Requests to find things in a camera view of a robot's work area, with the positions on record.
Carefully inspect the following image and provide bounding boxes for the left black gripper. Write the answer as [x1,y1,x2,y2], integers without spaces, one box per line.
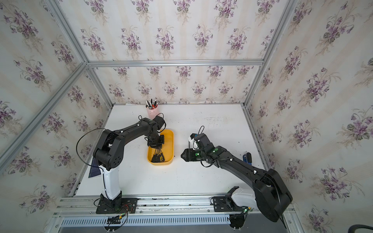
[148,132,166,149]

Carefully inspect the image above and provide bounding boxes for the yellow plastic storage tray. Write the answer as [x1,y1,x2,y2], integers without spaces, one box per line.
[147,129,174,166]

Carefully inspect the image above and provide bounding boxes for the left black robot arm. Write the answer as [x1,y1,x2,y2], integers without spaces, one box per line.
[93,116,166,208]

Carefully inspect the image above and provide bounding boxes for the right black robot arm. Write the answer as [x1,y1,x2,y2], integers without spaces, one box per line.
[181,133,293,222]

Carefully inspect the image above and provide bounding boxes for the pink pen cup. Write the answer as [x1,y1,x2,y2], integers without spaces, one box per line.
[146,107,160,119]

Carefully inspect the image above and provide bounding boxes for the pens in cup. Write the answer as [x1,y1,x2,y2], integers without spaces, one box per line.
[146,99,158,110]

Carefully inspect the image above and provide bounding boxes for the dark blue notebook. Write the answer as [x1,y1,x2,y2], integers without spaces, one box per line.
[88,158,102,178]

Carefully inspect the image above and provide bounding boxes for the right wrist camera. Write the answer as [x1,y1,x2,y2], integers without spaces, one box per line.
[188,133,206,150]

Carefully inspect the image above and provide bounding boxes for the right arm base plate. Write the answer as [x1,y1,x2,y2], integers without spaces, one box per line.
[210,196,253,213]

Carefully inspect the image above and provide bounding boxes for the blue handled tool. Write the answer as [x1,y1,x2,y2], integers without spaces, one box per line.
[242,152,252,165]

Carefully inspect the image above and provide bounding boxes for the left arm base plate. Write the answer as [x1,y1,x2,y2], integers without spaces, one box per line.
[96,194,138,214]

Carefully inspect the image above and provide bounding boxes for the aluminium mounting rail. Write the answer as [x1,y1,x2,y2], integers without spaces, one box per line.
[52,192,295,217]

